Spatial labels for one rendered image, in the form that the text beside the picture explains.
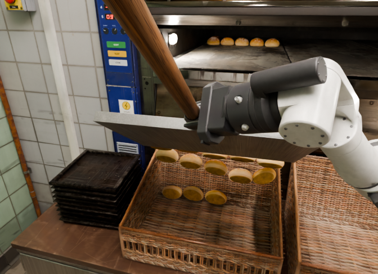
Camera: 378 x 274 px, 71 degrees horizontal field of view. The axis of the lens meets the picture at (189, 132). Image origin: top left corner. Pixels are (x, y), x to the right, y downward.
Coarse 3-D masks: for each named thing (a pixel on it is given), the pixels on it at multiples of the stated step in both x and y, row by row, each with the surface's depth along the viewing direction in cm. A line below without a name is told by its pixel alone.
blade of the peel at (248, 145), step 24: (96, 120) 67; (120, 120) 66; (144, 120) 65; (168, 120) 63; (144, 144) 97; (168, 144) 89; (192, 144) 81; (240, 144) 70; (264, 144) 66; (288, 144) 62
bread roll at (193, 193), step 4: (184, 188) 123; (188, 188) 122; (192, 188) 122; (196, 188) 122; (184, 192) 122; (188, 192) 122; (192, 192) 121; (196, 192) 121; (200, 192) 121; (188, 196) 122; (192, 196) 122; (196, 196) 122; (200, 196) 121; (192, 200) 123; (196, 200) 122
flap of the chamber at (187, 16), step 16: (160, 16) 96; (176, 16) 95; (192, 16) 93; (208, 16) 92; (224, 16) 90; (240, 16) 89; (256, 16) 87; (272, 16) 86; (288, 16) 85; (304, 16) 84; (320, 16) 82; (336, 16) 81; (352, 16) 80; (368, 16) 79
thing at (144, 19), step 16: (112, 0) 20; (128, 0) 21; (128, 16) 22; (144, 16) 23; (128, 32) 24; (144, 32) 25; (144, 48) 27; (160, 48) 28; (160, 64) 30; (176, 64) 34; (160, 80) 36; (176, 80) 36; (176, 96) 40; (192, 96) 45; (192, 112) 49
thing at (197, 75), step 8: (184, 72) 115; (192, 72) 114; (200, 72) 113; (208, 72) 112; (216, 72) 111; (224, 72) 110; (232, 72) 110; (240, 72) 110; (248, 72) 110; (216, 80) 113; (224, 80) 112; (232, 80) 111; (240, 80) 110; (248, 80) 109; (352, 80) 99; (360, 80) 99; (368, 80) 98; (376, 80) 98; (360, 88) 100; (368, 88) 99; (376, 88) 98
